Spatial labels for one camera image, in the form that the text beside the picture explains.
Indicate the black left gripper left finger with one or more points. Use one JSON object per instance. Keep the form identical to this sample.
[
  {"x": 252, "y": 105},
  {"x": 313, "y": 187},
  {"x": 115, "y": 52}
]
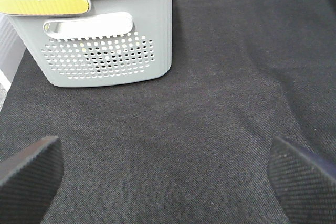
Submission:
[{"x": 29, "y": 181}]

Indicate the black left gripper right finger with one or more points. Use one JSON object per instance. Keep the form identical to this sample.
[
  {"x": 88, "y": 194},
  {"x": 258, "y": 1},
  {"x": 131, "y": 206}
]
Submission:
[{"x": 303, "y": 182}]

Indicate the black fabric table mat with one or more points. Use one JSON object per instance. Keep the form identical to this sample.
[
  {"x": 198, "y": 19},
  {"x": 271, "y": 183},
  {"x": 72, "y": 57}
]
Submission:
[{"x": 193, "y": 145}]

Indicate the grey perforated plastic basket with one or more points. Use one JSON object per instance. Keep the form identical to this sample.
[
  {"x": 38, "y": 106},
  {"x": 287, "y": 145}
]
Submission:
[{"x": 114, "y": 42}]

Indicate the yellow basket handle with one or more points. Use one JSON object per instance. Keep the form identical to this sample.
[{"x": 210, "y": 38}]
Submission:
[{"x": 44, "y": 7}]

